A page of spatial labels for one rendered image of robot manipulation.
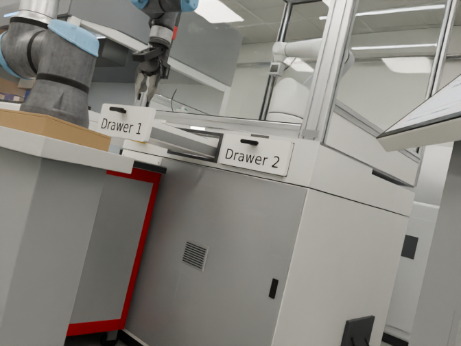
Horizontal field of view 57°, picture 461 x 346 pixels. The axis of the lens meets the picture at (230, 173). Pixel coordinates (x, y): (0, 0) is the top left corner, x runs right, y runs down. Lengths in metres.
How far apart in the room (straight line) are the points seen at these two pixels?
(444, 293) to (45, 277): 0.83
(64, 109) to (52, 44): 0.15
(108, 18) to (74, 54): 1.37
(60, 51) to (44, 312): 0.58
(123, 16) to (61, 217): 1.61
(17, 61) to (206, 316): 0.99
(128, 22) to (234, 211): 1.35
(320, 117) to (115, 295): 1.02
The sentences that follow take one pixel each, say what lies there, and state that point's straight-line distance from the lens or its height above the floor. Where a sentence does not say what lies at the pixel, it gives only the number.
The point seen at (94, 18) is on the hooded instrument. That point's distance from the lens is 2.35.
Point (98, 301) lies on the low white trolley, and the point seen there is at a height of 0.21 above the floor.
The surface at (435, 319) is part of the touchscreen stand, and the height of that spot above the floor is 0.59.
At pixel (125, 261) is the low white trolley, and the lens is 1.73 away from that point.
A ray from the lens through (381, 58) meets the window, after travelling 1.70.
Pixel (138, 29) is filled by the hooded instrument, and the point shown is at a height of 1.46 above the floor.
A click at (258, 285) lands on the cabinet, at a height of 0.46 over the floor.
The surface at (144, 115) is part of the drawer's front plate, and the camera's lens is 1.37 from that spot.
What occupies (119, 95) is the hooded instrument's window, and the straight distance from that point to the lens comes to 2.42.
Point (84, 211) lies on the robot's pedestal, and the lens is 1.04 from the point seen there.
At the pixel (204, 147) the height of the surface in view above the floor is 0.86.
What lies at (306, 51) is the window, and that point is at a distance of 1.48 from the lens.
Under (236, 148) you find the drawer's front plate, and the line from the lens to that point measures 1.49.
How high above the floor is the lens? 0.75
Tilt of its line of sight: 1 degrees up
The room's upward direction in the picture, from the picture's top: 13 degrees clockwise
